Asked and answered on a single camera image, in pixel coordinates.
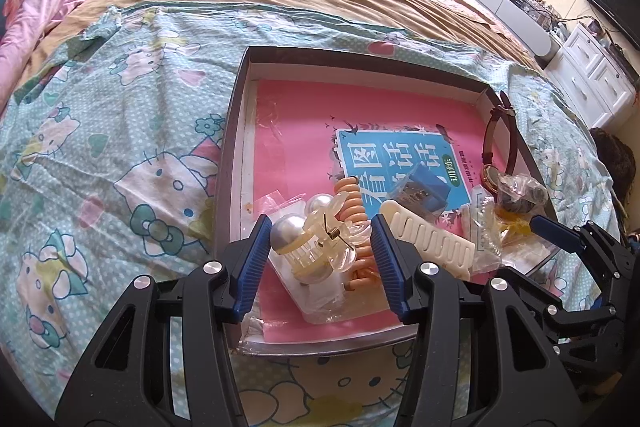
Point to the pink quilt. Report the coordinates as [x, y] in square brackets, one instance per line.
[60, 7]

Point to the pink book with blue label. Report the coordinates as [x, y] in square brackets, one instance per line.
[295, 132]

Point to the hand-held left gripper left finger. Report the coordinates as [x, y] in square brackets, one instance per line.
[252, 264]

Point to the cartoon cat printed bedsheet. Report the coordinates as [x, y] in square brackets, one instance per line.
[100, 147]

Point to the shallow dark cardboard box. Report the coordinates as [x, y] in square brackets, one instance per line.
[235, 147]

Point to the grey bagged jewelry packet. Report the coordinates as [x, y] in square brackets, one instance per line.
[522, 192]

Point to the white drawer cabinet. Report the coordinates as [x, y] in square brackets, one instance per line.
[595, 77]

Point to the cream pink-dotted hair claw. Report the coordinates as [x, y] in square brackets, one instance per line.
[430, 242]

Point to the blue box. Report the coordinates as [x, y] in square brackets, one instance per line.
[420, 189]

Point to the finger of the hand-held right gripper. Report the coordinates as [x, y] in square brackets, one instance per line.
[550, 228]
[535, 297]

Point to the pearl ball hair claw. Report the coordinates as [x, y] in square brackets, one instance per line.
[305, 242]

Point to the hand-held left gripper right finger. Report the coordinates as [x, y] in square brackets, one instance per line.
[387, 267]

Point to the dark brown fuzzy object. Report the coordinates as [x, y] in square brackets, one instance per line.
[615, 162]

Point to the orange spiral hair clip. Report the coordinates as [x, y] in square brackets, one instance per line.
[352, 199]

